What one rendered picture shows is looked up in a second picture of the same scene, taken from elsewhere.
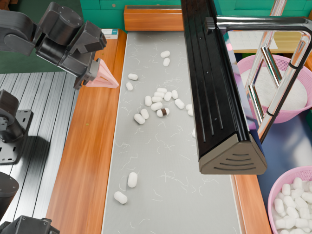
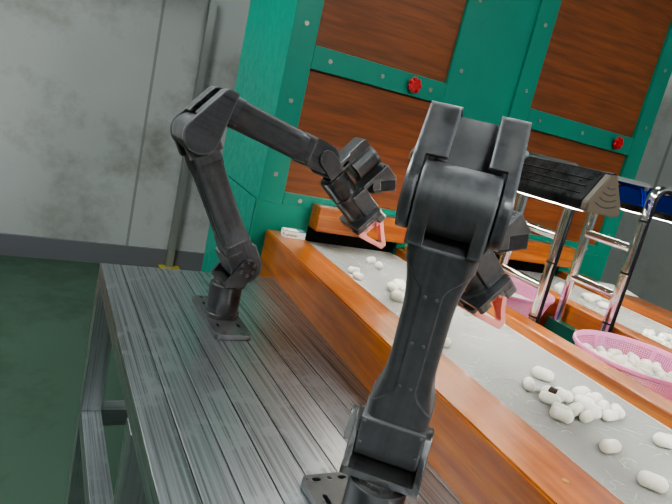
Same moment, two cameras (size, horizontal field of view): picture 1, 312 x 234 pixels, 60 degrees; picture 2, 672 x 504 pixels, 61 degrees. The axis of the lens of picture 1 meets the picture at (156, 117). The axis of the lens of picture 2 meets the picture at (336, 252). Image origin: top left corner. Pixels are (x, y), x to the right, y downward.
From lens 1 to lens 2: 0.94 m
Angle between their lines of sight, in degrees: 43
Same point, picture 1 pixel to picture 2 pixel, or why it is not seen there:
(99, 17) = (275, 214)
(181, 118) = not seen: hidden behind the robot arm
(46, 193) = (322, 365)
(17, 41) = (332, 159)
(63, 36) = (367, 167)
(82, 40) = (382, 175)
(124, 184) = not seen: hidden behind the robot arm
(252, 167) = (614, 206)
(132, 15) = (329, 211)
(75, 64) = (367, 201)
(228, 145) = (604, 180)
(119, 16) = (301, 216)
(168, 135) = not seen: hidden behind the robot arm
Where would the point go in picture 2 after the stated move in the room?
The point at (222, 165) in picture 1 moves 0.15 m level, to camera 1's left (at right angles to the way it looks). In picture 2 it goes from (600, 200) to (533, 185)
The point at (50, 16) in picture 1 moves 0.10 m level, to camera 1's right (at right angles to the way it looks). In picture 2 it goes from (362, 146) to (404, 155)
